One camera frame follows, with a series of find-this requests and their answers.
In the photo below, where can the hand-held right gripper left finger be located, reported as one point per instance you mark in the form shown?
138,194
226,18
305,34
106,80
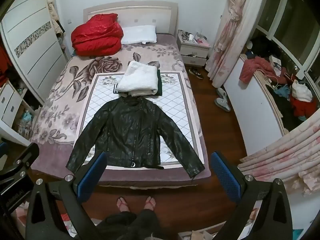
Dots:
90,178

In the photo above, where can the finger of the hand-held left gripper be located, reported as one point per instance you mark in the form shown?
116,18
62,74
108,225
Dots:
23,160

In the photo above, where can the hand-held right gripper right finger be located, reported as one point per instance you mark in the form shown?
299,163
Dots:
226,177

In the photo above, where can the black leather jacket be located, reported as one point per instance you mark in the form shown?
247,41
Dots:
130,135

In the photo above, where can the red hanging clothes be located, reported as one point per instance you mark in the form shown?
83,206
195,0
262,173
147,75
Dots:
3,65

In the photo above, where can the black clothes pile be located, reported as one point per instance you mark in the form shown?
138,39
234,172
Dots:
260,47

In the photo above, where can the beige hanging clothes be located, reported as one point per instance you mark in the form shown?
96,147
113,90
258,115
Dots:
53,12

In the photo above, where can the person's left foot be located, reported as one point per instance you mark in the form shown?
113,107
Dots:
123,204

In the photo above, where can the person's foot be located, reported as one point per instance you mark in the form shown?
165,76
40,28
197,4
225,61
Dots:
149,203
123,204

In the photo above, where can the teal cloth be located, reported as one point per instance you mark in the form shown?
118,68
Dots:
27,116

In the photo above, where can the white drawer cabinet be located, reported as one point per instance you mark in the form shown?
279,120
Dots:
10,105

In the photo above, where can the person's black pants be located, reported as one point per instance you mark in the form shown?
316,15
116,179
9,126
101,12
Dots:
127,225

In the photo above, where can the pink floral curtain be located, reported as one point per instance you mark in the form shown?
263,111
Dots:
232,30
282,150

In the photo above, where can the person's right foot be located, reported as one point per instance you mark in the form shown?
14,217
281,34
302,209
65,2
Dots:
149,203

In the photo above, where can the grey slipper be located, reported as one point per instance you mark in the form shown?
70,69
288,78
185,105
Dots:
222,93
222,104

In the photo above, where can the white quilted mat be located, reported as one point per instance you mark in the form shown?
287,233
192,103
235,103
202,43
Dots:
175,105

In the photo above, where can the floral mauve blanket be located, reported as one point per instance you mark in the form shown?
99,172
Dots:
75,75

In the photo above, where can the red cloth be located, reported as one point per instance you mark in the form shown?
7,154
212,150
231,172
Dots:
303,108

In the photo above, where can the blue cloth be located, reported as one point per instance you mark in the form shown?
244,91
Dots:
283,91

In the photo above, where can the black sneaker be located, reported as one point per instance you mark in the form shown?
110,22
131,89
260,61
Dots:
195,73

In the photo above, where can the white folded garment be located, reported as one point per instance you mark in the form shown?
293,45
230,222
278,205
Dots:
137,77

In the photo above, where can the dark green folded garment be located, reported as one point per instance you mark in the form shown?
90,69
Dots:
160,86

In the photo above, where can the pink red jacket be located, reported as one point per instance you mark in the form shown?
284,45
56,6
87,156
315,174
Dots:
255,67

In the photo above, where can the white bag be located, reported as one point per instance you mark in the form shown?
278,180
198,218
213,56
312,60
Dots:
301,91

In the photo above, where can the white wardrobe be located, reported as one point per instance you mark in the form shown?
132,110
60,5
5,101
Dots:
32,42

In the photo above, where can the white nightstand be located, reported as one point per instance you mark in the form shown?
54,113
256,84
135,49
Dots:
193,51

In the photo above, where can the white bottle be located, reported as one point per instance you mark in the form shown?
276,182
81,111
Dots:
191,38

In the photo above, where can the red duvet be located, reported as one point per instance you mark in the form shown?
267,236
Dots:
96,35

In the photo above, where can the white pillow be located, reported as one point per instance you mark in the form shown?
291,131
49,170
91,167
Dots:
138,33

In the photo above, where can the window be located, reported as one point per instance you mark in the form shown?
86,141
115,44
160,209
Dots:
292,17

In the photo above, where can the bed with beige headboard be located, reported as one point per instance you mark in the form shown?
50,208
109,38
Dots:
150,12

